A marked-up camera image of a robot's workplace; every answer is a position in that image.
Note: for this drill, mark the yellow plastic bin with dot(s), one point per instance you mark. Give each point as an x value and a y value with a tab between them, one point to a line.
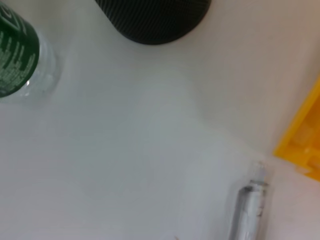
302	135

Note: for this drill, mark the silver ballpoint pen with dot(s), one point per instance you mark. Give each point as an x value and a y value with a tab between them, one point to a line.
247	215

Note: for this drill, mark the black mesh pen holder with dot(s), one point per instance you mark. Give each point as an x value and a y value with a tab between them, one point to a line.
155	20

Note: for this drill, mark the clear green-label water bottle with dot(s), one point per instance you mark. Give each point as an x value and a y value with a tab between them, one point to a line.
15	55

